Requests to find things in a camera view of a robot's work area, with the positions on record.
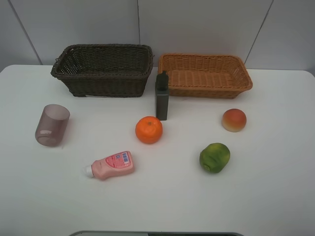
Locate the dark brown wicker basket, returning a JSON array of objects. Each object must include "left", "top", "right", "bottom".
[{"left": 51, "top": 44, "right": 153, "bottom": 98}]

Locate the dark grey pump bottle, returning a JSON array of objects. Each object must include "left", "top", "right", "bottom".
[{"left": 155, "top": 71, "right": 169, "bottom": 121}]

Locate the pink lotion bottle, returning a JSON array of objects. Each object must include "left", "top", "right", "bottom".
[{"left": 83, "top": 151, "right": 135, "bottom": 181}]

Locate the red yellow peach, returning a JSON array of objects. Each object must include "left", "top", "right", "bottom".
[{"left": 221, "top": 109, "right": 247, "bottom": 132}]

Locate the green citrus fruit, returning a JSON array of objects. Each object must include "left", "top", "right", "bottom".
[{"left": 199, "top": 143, "right": 230, "bottom": 174}]

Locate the orange mandarin fruit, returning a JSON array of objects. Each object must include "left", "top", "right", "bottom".
[{"left": 135, "top": 116, "right": 163, "bottom": 144}]

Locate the light orange wicker basket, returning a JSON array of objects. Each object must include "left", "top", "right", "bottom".
[{"left": 158, "top": 53, "right": 253, "bottom": 99}]

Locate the translucent purple plastic cup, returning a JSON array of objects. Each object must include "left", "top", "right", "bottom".
[{"left": 35, "top": 104, "right": 70, "bottom": 147}]

